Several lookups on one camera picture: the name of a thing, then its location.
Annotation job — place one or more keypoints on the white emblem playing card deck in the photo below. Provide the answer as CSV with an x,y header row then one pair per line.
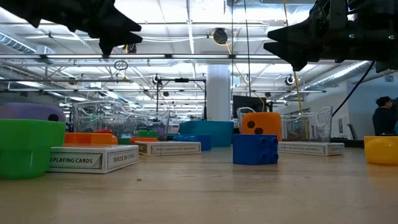
x,y
93,160

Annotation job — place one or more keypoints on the grey-backed playing card deck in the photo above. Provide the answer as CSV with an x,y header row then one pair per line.
x,y
168,148

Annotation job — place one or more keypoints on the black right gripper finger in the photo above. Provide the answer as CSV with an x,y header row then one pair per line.
x,y
298,53
298,31

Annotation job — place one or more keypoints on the yellow two-stud toy block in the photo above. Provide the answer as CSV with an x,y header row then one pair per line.
x,y
381,151

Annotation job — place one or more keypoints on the black background table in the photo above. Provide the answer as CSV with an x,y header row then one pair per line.
x,y
345,142

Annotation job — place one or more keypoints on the orange wedge toy block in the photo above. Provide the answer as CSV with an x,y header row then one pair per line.
x,y
87,138

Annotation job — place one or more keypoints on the black background rig frame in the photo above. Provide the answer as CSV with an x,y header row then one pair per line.
x,y
181,80

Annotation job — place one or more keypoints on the black background monitor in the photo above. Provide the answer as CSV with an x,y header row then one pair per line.
x,y
248,104

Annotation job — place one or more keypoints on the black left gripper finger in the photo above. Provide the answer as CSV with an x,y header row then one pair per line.
x,y
115,41
109,18

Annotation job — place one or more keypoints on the green round-stud toy block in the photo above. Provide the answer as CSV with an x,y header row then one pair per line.
x,y
147,134

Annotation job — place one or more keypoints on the large green toy brick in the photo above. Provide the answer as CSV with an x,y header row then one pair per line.
x,y
28,149

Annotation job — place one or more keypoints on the large blue two-stud block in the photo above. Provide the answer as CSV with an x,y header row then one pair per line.
x,y
202,141

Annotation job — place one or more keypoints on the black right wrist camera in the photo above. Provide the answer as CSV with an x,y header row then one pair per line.
x,y
335,14

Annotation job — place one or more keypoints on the orange eight-stud brick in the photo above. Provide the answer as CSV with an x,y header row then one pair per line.
x,y
141,139

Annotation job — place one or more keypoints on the orange foam die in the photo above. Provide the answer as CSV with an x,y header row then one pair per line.
x,y
264,119

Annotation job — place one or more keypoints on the white building pillar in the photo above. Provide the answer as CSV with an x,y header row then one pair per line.
x,y
218,93

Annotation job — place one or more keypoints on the small blue toy block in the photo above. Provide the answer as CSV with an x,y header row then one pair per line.
x,y
252,149

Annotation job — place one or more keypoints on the person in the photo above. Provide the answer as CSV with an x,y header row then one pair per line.
x,y
384,119

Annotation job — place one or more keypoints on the purple foam die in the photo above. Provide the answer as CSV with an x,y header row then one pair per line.
x,y
28,112

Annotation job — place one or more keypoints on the dark green four-stud brick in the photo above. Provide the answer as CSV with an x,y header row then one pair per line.
x,y
123,141

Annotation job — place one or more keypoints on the red round-stud toy block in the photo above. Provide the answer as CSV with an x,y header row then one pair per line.
x,y
104,132

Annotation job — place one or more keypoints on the blue plastic bin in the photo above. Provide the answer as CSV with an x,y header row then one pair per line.
x,y
214,132

